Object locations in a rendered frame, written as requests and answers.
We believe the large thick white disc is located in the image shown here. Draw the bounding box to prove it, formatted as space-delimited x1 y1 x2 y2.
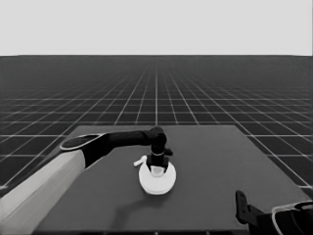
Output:
138 160 178 196

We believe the small white T-shaped piece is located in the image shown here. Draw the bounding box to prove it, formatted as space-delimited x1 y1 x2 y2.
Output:
133 155 148 167

